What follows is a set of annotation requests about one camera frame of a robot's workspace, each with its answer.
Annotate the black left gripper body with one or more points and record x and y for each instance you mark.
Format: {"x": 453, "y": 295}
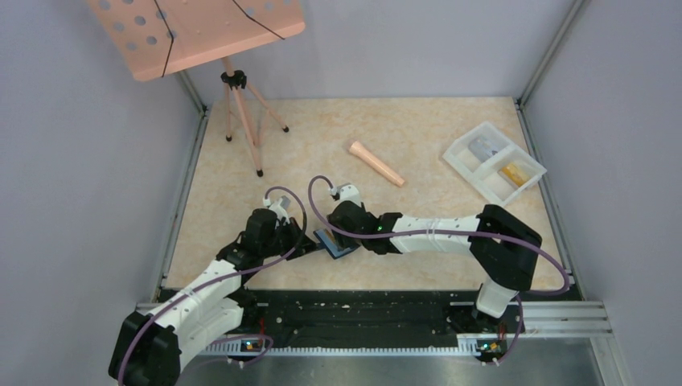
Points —
{"x": 281, "y": 241}

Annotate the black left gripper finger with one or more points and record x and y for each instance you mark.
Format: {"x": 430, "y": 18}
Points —
{"x": 306, "y": 247}
{"x": 294, "y": 234}

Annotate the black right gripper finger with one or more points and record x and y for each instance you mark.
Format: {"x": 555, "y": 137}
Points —
{"x": 346, "y": 243}
{"x": 334, "y": 230}

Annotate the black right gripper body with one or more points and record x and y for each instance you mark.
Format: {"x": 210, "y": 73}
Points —
{"x": 359, "y": 240}

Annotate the blue card holder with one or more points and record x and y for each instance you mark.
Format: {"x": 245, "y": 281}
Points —
{"x": 327, "y": 241}

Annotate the gold credit card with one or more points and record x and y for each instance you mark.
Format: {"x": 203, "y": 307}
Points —
{"x": 515, "y": 173}

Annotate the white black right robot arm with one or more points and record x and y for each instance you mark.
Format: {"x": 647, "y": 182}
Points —
{"x": 505, "y": 247}

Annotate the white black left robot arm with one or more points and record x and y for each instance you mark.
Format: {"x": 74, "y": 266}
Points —
{"x": 154, "y": 347}

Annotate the silver card in tray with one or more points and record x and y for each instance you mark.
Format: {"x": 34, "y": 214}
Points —
{"x": 484, "y": 148}

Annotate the pink tapered stick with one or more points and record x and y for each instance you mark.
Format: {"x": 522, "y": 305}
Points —
{"x": 357, "y": 149}

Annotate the white plastic divided tray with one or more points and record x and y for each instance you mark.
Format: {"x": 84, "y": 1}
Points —
{"x": 485, "y": 177}

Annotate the pink music stand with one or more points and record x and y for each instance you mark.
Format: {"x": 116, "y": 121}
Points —
{"x": 159, "y": 38}

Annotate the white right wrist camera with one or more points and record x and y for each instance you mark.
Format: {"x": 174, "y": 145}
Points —
{"x": 346, "y": 192}

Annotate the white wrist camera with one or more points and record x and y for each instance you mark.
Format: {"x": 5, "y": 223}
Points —
{"x": 278, "y": 206}
{"x": 346, "y": 192}

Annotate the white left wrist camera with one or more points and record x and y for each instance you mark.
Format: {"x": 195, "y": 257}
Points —
{"x": 278, "y": 206}

